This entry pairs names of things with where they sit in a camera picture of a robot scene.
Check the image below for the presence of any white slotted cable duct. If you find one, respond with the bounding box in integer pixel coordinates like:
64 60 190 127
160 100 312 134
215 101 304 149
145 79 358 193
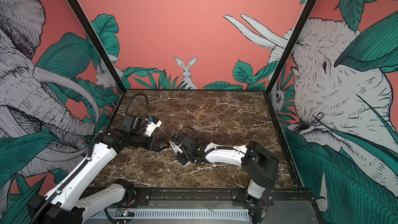
108 208 251 221

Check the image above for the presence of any white remote control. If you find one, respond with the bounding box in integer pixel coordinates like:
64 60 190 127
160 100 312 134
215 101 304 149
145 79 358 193
169 141 184 159

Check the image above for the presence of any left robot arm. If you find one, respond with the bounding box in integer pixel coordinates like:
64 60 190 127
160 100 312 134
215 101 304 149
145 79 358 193
28 115 166 224

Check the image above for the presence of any right black corrugated cable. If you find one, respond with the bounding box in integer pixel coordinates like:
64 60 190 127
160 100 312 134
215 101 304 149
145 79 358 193
181 125 200 142

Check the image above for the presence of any left black corrugated cable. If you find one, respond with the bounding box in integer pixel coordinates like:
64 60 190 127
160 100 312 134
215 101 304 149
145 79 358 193
124 92 150 119

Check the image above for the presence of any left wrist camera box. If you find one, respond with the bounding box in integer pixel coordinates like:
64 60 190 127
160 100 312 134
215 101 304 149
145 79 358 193
144 117 162 136

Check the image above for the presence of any right black frame post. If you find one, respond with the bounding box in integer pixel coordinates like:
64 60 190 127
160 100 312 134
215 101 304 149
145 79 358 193
265 0 317 95

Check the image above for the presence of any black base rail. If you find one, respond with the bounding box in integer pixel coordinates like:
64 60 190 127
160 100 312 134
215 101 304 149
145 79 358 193
128 187 313 207

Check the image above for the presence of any black corrugated cable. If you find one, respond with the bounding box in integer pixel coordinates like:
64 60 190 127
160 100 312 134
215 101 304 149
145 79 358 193
124 92 150 119
181 125 200 142

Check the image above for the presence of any black frame post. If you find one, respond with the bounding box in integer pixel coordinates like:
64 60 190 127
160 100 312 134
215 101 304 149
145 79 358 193
67 0 127 93
265 0 317 95

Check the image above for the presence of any left black frame post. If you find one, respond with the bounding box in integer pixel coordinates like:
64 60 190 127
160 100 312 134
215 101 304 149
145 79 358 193
67 0 127 93

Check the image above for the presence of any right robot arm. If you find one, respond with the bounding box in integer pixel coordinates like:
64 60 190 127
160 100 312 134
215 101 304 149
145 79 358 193
170 134 283 205

